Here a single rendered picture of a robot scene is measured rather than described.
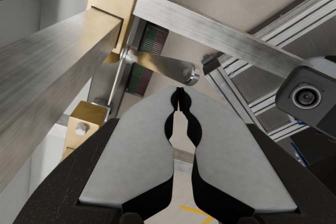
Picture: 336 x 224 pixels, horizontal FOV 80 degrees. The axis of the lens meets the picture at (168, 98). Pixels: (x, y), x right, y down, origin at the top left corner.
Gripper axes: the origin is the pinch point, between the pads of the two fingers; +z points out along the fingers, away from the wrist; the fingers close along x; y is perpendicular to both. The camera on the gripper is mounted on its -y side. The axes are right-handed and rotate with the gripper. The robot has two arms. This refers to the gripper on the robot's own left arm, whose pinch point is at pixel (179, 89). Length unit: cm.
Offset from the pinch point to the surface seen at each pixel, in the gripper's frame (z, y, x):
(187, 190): 102, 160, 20
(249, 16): 101, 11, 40
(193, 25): 14.7, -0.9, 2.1
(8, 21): 28.2, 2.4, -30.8
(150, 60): 6.8, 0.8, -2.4
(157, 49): 30.6, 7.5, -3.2
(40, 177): 39, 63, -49
